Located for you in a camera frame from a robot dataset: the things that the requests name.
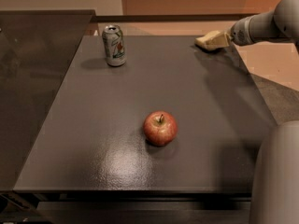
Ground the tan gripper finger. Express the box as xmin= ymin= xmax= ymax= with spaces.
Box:
xmin=217 ymin=30 xmax=232 ymax=49

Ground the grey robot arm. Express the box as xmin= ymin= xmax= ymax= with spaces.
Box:
xmin=195 ymin=0 xmax=299 ymax=224

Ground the yellow sponge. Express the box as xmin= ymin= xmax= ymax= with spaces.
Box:
xmin=194 ymin=31 xmax=221 ymax=51

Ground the silver green soda can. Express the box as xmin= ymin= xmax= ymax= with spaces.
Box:
xmin=102 ymin=25 xmax=126 ymax=67

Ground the red apple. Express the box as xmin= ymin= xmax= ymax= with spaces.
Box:
xmin=143 ymin=110 xmax=178 ymax=147

